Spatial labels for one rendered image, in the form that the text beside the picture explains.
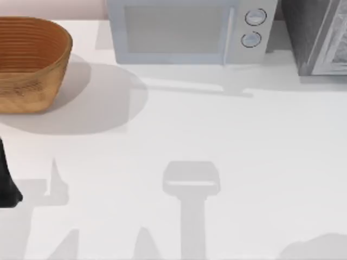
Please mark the pale microwave oven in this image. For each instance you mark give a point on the pale microwave oven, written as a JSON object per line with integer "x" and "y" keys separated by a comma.
{"x": 176, "y": 29}

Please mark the microwave knob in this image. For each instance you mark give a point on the microwave knob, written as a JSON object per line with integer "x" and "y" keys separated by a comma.
{"x": 251, "y": 39}
{"x": 255, "y": 16}

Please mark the brown wooden basket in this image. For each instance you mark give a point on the brown wooden basket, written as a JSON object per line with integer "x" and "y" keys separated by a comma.
{"x": 32, "y": 62}

